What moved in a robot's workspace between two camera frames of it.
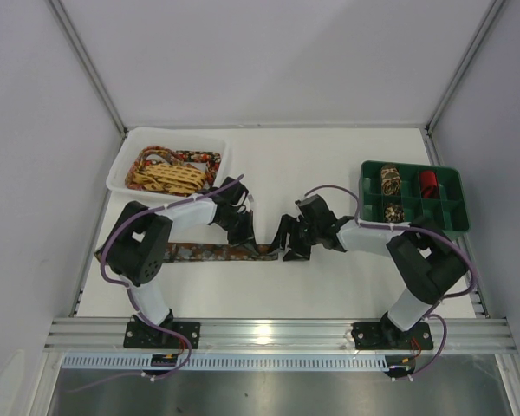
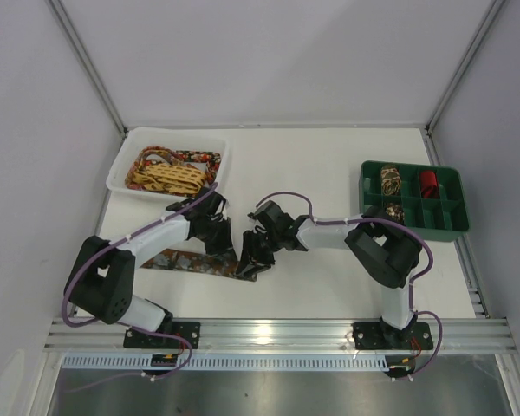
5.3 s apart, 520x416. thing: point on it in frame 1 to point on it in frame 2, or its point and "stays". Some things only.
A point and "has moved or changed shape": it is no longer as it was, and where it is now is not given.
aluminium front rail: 279,334 stays
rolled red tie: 429,184 stays
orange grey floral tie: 211,252 has moved or changed shape
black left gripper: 241,230 to 218,237
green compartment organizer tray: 400,192 stays
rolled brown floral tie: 394,212 stays
